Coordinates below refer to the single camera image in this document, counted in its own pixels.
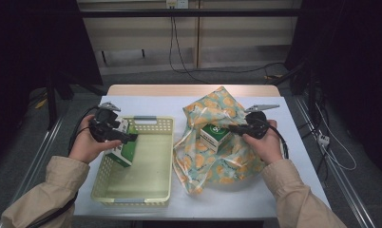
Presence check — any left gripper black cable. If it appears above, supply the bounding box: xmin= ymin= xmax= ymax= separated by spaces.
xmin=26 ymin=105 xmax=102 ymax=228

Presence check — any white cable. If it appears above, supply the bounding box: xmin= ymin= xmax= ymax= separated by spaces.
xmin=314 ymin=104 xmax=358 ymax=172

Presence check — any tall white green medicine box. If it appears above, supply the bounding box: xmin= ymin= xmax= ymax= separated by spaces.
xmin=104 ymin=117 xmax=139 ymax=168

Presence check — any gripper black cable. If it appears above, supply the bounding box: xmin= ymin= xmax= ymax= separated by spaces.
xmin=26 ymin=105 xmax=102 ymax=228
xmin=268 ymin=124 xmax=290 ymax=160

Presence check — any orange flower print cloth bag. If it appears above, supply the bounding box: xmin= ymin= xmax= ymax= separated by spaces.
xmin=172 ymin=85 xmax=271 ymax=196

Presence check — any black curtain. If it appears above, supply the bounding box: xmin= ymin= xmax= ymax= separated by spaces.
xmin=283 ymin=0 xmax=382 ymax=172
xmin=0 ymin=0 xmax=103 ymax=172

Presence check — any person's left hand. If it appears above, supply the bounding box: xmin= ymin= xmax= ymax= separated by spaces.
xmin=68 ymin=114 xmax=124 ymax=165

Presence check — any white power strip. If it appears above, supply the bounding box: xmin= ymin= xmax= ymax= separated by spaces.
xmin=316 ymin=132 xmax=331 ymax=147

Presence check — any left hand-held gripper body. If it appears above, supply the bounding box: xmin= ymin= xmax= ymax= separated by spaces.
xmin=88 ymin=101 xmax=124 ymax=144

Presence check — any wooden upright post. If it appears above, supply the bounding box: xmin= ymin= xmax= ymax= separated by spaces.
xmin=195 ymin=17 xmax=202 ymax=69

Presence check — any pale green perforated plastic basket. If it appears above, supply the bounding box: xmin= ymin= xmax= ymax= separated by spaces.
xmin=90 ymin=115 xmax=175 ymax=207

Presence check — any square green top medicine box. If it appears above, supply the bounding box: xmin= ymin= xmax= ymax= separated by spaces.
xmin=200 ymin=123 xmax=233 ymax=154

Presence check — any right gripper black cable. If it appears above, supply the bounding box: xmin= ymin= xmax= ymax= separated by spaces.
xmin=268 ymin=124 xmax=290 ymax=160

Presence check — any white wall socket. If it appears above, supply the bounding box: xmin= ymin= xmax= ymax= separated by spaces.
xmin=165 ymin=0 xmax=189 ymax=10

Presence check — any person's right hand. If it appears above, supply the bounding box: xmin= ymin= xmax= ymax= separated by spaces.
xmin=241 ymin=119 xmax=283 ymax=165

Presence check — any aluminium floor rail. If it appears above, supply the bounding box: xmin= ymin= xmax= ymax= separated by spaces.
xmin=0 ymin=117 xmax=67 ymax=228
xmin=295 ymin=94 xmax=375 ymax=228

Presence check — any black metal stand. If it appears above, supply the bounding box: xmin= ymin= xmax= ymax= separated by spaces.
xmin=45 ymin=70 xmax=105 ymax=131
xmin=269 ymin=60 xmax=326 ymax=127

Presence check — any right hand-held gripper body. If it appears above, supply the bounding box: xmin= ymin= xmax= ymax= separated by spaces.
xmin=244 ymin=104 xmax=280 ymax=141

